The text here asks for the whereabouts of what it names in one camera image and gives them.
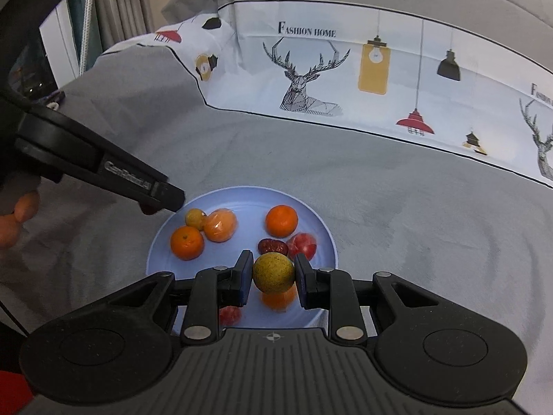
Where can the teal fabric panel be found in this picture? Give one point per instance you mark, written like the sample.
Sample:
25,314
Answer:
84,17

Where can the grey printed quilt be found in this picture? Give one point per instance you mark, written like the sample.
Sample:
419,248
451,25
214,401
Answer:
389,30

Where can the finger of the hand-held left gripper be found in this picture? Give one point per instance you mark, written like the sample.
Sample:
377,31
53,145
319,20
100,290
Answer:
166,199

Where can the small orange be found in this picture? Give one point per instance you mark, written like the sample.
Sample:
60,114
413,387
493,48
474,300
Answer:
187,243
281,221

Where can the grey curtain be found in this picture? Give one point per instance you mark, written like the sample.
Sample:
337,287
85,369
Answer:
125,4

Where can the plastic-wrapped tangerine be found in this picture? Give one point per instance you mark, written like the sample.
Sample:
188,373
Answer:
220,224

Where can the person's left hand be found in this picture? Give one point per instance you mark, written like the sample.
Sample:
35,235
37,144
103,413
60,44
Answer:
26,207

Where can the blue round plate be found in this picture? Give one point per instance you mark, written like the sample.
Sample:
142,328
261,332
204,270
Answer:
246,207

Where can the dark red date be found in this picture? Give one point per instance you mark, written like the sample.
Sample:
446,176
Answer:
273,247

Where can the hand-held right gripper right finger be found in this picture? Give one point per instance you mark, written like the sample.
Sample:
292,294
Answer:
300,283

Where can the red plastic-wrapped fruit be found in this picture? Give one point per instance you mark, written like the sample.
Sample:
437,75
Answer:
303,245
230,315

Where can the large orange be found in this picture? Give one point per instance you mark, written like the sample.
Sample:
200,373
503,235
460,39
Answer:
278,300

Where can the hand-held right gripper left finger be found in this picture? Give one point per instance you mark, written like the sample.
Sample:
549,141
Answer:
247,279

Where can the small yellow-green fruit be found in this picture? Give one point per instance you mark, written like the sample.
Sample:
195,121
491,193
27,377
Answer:
273,273
195,218

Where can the grey bed sheet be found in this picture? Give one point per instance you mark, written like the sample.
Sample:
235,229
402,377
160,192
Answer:
432,224

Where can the red garment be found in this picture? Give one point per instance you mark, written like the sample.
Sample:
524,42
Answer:
13,393

